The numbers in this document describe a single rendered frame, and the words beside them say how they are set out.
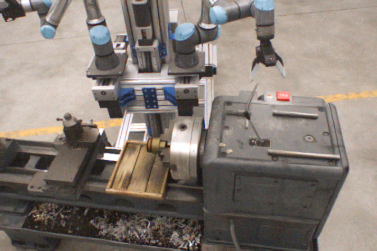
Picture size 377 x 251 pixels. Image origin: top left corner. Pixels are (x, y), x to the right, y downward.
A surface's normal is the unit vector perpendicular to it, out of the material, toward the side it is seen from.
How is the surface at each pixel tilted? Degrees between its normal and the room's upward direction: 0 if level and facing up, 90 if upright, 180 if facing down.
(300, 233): 90
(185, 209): 88
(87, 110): 0
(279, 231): 90
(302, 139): 0
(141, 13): 90
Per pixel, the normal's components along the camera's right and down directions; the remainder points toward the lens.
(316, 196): -0.15, 0.69
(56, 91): -0.06, -0.71
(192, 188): -0.16, 0.20
